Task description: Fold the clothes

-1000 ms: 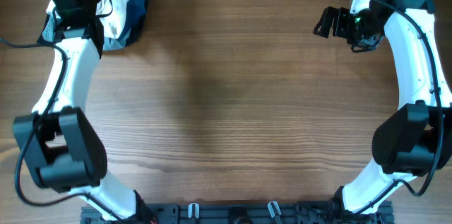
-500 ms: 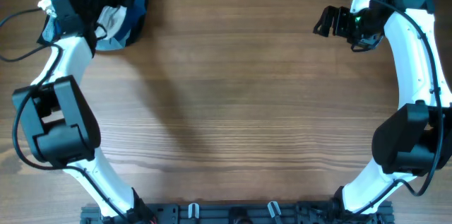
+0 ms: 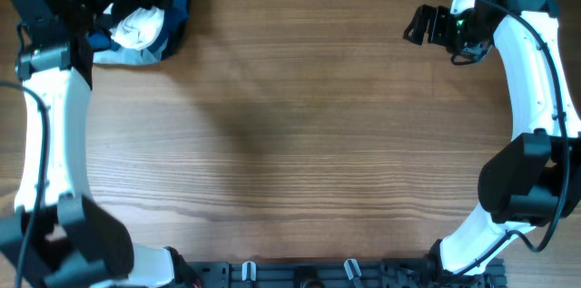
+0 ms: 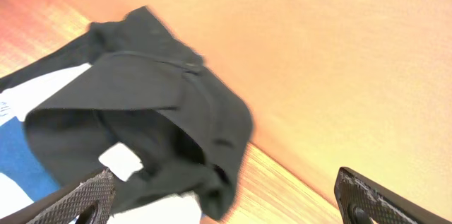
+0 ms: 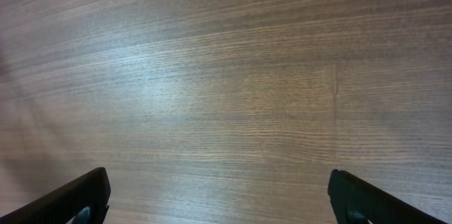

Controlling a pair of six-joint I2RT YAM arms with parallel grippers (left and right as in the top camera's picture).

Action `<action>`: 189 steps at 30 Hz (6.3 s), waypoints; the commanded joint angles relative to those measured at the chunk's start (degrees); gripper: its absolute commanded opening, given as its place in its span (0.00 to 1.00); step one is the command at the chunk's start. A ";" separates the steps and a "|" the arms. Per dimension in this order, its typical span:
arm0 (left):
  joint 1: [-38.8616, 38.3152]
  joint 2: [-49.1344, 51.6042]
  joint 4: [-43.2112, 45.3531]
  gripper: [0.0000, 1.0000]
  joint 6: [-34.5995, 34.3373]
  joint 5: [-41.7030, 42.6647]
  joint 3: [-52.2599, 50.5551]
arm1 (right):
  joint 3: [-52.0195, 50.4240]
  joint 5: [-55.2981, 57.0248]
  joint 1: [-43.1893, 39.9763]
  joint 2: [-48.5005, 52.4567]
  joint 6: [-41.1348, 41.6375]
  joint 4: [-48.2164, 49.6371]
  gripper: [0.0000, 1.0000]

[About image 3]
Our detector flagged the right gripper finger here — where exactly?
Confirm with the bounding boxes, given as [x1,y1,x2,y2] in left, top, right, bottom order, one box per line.
[403,24,427,45]
[408,5,434,29]

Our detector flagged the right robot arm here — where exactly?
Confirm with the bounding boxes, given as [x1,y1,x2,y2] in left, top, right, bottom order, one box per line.
[403,0,580,285]

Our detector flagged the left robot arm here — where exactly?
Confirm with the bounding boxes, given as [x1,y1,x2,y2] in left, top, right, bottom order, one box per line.
[1,0,188,287]

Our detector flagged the blue folded garment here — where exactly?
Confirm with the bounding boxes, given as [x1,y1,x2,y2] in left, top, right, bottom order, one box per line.
[94,0,191,66]

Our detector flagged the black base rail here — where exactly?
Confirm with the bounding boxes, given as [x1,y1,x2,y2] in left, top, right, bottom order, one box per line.
[190,258,507,288]

